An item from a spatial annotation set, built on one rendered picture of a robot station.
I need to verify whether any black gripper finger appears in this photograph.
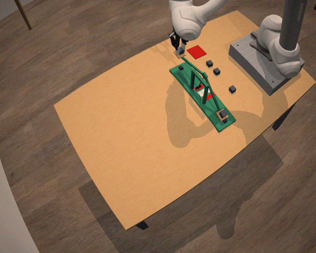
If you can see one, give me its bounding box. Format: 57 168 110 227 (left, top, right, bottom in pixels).
168 32 181 55
181 38 189 52

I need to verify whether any red flat square plate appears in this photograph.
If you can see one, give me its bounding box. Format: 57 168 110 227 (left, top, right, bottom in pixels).
187 45 207 59

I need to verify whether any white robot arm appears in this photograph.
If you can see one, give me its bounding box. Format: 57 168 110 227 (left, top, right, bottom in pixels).
169 0 307 78

